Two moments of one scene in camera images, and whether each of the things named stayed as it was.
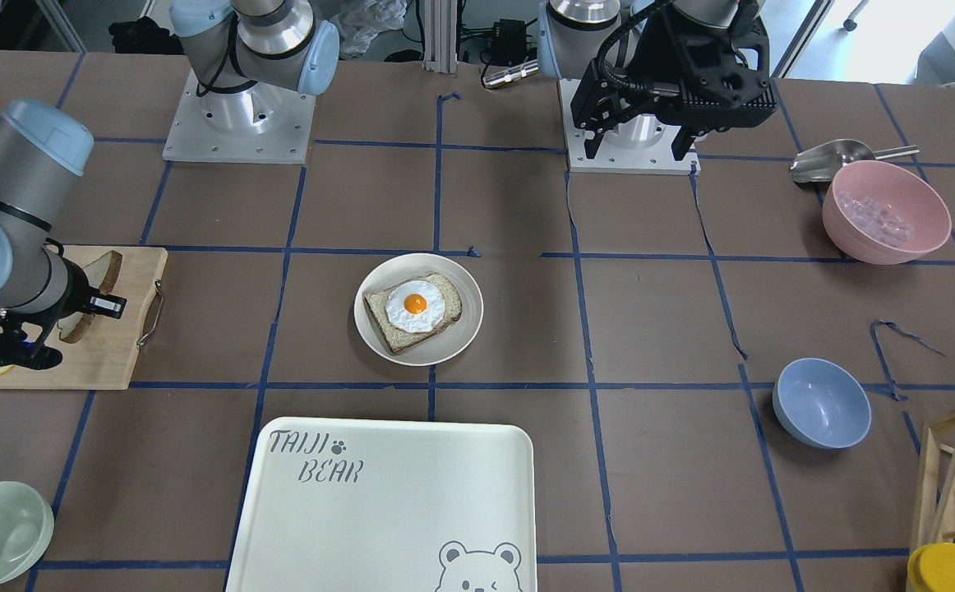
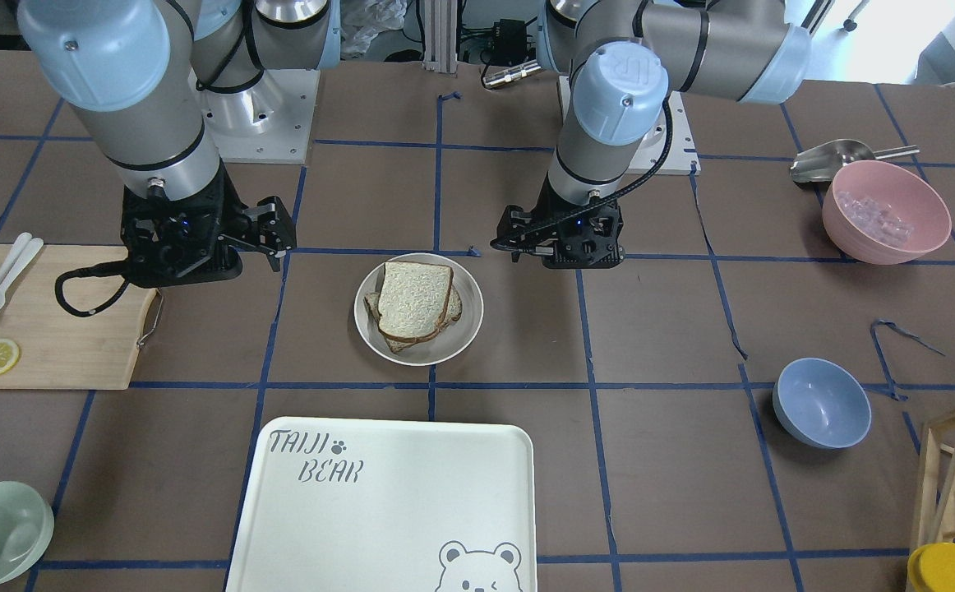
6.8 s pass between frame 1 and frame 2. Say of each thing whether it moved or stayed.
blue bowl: stayed
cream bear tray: stayed
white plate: stayed
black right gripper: moved
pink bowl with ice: stayed
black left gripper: moved
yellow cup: stayed
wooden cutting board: stayed
